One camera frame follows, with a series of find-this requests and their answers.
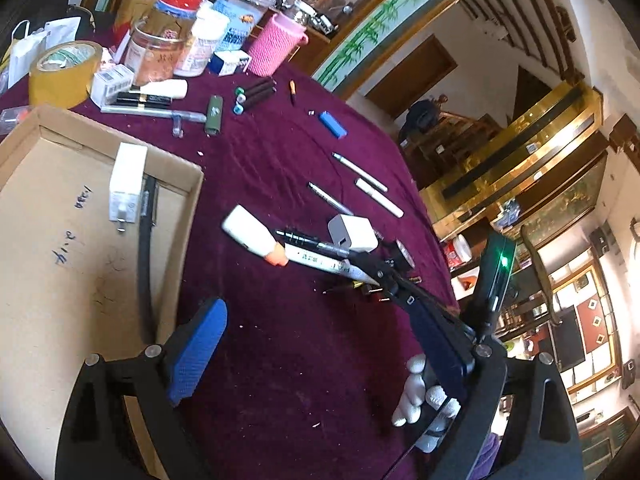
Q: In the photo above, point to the green lighter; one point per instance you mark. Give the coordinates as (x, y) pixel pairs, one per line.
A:
(214, 115)

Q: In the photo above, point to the small orange black pen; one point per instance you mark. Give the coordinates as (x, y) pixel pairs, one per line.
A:
(293, 92)

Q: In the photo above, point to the white marker pen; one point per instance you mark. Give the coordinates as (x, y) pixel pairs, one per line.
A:
(327, 264)

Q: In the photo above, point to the blue lighter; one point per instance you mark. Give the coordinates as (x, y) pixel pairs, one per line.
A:
(332, 124)

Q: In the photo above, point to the glass jar with brown contents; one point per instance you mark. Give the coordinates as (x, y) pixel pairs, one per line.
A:
(151, 58)

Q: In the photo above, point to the white medicine bottle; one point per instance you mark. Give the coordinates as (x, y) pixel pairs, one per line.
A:
(206, 32)

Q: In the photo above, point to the dark markers with teal caps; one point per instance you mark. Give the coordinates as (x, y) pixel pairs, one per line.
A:
(246, 98)

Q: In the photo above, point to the white glue bottle orange cap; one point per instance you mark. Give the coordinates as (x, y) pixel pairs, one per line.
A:
(250, 233)

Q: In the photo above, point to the white pen with silver tip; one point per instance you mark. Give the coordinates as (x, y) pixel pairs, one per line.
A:
(361, 172)

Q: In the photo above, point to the white power adapter cube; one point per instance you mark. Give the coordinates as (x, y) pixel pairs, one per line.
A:
(353, 233)

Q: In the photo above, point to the white gloved right hand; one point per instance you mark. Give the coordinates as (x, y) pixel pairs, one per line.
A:
(421, 392)

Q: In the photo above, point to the clear plastic pen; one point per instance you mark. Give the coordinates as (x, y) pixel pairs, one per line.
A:
(176, 116)

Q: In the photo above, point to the small white blue box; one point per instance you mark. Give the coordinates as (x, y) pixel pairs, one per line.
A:
(225, 63)

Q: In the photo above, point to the yellow packing tape roll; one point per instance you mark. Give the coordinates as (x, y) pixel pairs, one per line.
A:
(62, 75)

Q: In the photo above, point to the silver gel pen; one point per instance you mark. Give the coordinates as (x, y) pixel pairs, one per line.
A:
(333, 202)

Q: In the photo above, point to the white paper bag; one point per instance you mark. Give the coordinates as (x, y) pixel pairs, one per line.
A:
(24, 49)

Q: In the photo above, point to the white barcode box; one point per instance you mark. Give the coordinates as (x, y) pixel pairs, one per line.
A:
(108, 84)

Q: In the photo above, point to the black pen in box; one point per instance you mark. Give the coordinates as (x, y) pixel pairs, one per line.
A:
(145, 307)

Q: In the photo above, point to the black marker pen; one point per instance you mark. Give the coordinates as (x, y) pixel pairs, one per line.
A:
(313, 244)

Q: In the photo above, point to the red lid jar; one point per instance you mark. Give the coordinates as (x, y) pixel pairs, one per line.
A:
(179, 8)

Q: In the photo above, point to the white charger in box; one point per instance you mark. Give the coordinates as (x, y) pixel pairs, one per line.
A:
(126, 183)

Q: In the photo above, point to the pink knitted cup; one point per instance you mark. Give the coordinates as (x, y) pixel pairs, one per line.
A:
(274, 44)

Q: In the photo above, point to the brown cardboard box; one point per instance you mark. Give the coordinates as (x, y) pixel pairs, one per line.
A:
(68, 275)

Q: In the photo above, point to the white pen cap stick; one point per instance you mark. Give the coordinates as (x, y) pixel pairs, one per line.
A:
(379, 198)

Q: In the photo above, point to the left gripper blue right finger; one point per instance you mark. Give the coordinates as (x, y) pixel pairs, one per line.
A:
(441, 338)

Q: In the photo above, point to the white tube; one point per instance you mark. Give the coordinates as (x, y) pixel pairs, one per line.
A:
(175, 89)

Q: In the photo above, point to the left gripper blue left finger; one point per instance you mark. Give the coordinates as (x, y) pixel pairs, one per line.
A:
(190, 348)

